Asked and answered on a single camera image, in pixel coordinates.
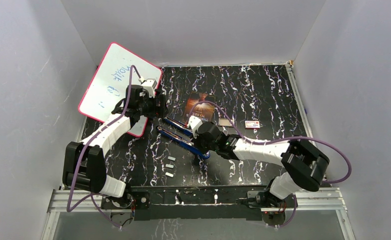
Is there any staples box tray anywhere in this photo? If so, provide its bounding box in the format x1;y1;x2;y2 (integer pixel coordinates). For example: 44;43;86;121
218;118;234;128

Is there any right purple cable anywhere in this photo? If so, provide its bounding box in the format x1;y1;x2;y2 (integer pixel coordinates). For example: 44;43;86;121
185;100;353;229

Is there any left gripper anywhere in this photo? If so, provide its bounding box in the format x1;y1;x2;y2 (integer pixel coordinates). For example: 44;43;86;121
137;92;169;119

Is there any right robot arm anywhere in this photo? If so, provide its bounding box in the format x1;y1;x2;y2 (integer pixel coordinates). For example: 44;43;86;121
188;117;330;207

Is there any red staples box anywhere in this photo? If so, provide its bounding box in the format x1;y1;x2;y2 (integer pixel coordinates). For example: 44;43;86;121
244;120;261;129

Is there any pink framed whiteboard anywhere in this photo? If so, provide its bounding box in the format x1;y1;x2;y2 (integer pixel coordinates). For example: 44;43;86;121
78;42;163;123

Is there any blue stapler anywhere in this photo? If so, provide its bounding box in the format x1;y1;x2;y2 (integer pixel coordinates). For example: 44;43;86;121
156;117;210;160

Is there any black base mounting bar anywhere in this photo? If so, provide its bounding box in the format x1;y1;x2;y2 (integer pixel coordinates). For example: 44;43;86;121
101;185;294;223

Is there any aluminium frame rail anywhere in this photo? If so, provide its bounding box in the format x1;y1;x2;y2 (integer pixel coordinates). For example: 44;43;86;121
42;185;355;240

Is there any three days to see book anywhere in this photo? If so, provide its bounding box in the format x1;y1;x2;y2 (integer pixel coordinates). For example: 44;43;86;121
182;91;216;124

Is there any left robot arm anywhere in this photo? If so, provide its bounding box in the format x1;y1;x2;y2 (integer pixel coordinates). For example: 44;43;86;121
62;85;169;208

